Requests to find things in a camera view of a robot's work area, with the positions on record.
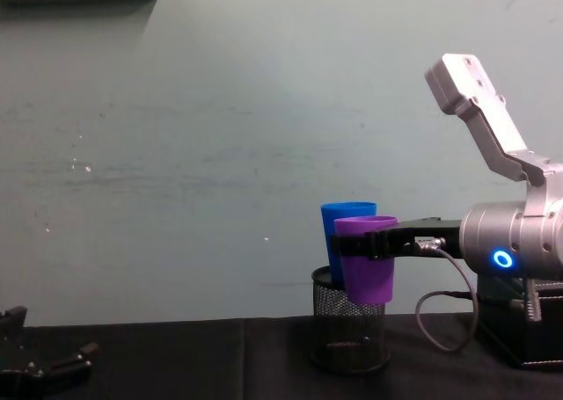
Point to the blue plastic cup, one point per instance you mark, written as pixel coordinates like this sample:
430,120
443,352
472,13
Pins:
331,224

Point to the purple plastic cup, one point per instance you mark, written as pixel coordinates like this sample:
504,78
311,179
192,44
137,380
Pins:
368,281

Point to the black mesh pen holder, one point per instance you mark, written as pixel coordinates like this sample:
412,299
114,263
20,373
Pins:
347,325

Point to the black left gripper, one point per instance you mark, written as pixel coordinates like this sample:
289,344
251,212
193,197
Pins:
19,382

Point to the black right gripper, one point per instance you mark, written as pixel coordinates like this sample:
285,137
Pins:
433,233

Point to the steel ribbed bar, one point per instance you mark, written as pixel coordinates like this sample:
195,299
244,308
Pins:
533,302

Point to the black stitched box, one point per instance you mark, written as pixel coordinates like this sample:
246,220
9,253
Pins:
528,338

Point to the black table cloth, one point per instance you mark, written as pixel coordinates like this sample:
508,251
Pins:
198,360

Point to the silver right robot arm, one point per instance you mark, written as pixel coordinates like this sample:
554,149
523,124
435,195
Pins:
506,237

